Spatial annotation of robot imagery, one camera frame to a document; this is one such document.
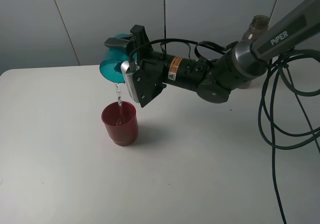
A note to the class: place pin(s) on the smoky grey water bottle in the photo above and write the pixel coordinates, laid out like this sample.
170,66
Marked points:
258,26

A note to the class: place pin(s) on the red plastic cup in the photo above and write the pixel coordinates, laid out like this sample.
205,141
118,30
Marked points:
122,127

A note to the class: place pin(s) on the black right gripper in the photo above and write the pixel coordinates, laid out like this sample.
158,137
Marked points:
148,80

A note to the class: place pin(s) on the teal translucent plastic cup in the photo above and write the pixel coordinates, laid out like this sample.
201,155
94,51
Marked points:
110,67

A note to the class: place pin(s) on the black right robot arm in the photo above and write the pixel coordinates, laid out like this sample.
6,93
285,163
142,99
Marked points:
240,61

